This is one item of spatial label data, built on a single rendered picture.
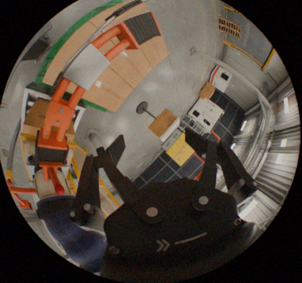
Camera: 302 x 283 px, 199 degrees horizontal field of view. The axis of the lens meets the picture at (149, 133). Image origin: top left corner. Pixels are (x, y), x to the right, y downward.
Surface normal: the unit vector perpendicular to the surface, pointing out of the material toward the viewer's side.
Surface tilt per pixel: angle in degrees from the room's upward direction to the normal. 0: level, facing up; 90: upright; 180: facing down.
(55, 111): 0
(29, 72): 0
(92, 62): 0
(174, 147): 90
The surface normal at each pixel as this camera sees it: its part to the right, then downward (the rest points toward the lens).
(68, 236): 0.63, -0.58
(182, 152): -0.39, -0.12
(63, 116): 0.68, 0.64
